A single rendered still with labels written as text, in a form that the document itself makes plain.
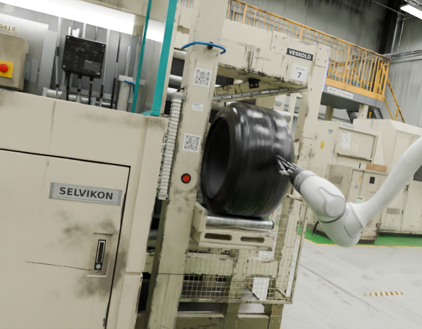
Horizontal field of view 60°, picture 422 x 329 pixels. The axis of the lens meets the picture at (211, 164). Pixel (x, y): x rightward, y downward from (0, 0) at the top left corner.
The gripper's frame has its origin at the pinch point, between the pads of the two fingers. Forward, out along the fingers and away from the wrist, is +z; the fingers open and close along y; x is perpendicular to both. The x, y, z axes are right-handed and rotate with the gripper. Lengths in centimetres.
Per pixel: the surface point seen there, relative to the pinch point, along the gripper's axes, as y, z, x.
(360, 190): -345, 330, 122
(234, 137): 17.2, 12.4, -3.8
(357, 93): -529, 663, -16
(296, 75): -28, 60, -33
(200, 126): 29.4, 24.6, -3.2
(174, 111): 42, 27, -7
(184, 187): 32.3, 17.2, 24.0
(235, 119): 16.7, 18.5, -10.1
